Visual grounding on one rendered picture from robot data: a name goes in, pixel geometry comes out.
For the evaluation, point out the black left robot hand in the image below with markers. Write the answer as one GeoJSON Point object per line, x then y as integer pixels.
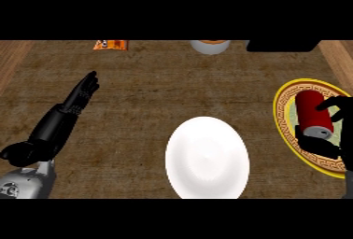
{"type": "Point", "coordinates": [55, 124]}

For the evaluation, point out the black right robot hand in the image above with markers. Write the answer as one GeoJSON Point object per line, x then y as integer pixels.
{"type": "Point", "coordinates": [338, 107]}

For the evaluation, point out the red can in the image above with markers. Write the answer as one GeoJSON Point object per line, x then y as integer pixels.
{"type": "Point", "coordinates": [315, 115]}

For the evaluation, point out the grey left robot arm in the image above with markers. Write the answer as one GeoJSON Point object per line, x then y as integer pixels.
{"type": "Point", "coordinates": [27, 183]}

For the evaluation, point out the yellow patterned plate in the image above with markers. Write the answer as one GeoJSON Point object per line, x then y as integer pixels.
{"type": "Point", "coordinates": [287, 121]}

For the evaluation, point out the white plate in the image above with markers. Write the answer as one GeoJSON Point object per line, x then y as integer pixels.
{"type": "Point", "coordinates": [208, 158]}

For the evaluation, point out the orange packet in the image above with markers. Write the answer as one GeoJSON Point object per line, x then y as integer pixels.
{"type": "Point", "coordinates": [110, 44]}

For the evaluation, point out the white cylindrical container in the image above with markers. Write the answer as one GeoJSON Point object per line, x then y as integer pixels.
{"type": "Point", "coordinates": [210, 46]}

